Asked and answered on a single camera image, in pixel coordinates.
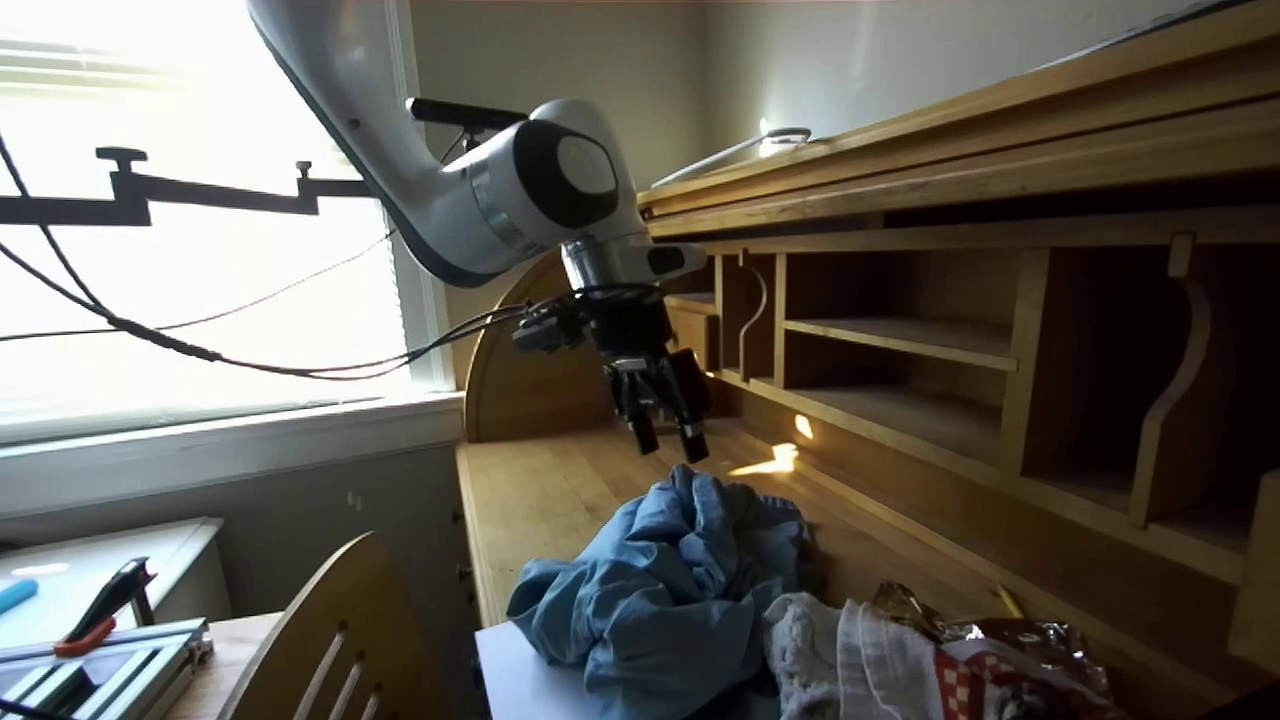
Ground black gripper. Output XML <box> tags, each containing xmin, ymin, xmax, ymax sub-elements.
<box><xmin>571</xmin><ymin>278</ymin><xmax>717</xmax><ymax>466</ymax></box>

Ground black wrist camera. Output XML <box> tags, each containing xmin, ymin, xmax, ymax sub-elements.
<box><xmin>507</xmin><ymin>298</ymin><xmax>594</xmax><ymax>361</ymax></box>

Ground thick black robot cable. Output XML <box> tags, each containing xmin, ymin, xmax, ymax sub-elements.
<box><xmin>0</xmin><ymin>236</ymin><xmax>594</xmax><ymax>387</ymax></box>

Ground blue fabric sheet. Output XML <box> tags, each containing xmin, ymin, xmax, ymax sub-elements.
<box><xmin>506</xmin><ymin>461</ymin><xmax>819</xmax><ymax>720</ymax></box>

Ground white paper sheet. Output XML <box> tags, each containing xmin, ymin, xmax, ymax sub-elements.
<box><xmin>471</xmin><ymin>617</ymin><xmax>621</xmax><ymax>720</ymax></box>

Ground blue marker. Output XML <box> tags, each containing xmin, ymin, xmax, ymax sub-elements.
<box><xmin>0</xmin><ymin>573</ymin><xmax>44</xmax><ymax>619</ymax></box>

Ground window with white frame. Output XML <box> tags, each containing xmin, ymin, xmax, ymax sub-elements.
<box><xmin>0</xmin><ymin>0</ymin><xmax>467</xmax><ymax>451</ymax></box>

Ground wooden side table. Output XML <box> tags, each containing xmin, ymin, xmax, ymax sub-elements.
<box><xmin>163</xmin><ymin>608</ymin><xmax>292</xmax><ymax>720</ymax></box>

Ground wooden desk with hutch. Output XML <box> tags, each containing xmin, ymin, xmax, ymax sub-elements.
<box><xmin>454</xmin><ymin>0</ymin><xmax>1280</xmax><ymax>720</ymax></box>

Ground red handled pliers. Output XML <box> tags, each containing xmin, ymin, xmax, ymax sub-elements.
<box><xmin>51</xmin><ymin>550</ymin><xmax>162</xmax><ymax>660</ymax></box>

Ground wooden chair back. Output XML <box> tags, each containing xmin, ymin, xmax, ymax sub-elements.
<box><xmin>215</xmin><ymin>529</ymin><xmax>450</xmax><ymax>720</ymax></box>

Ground thin black cable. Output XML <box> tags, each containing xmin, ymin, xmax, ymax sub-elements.
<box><xmin>0</xmin><ymin>227</ymin><xmax>410</xmax><ymax>349</ymax></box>

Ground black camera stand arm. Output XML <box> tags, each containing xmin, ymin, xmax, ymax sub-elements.
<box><xmin>0</xmin><ymin>90</ymin><xmax>533</xmax><ymax>230</ymax></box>

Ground green tool case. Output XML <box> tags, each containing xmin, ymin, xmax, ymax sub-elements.
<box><xmin>0</xmin><ymin>613</ymin><xmax>219</xmax><ymax>720</ymax></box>

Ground red white patterned snack bag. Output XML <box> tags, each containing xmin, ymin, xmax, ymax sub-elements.
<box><xmin>863</xmin><ymin>576</ymin><xmax>1127</xmax><ymax>720</ymax></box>

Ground white waffle towel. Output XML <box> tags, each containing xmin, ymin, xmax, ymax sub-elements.
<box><xmin>760</xmin><ymin>586</ymin><xmax>943</xmax><ymax>720</ymax></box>

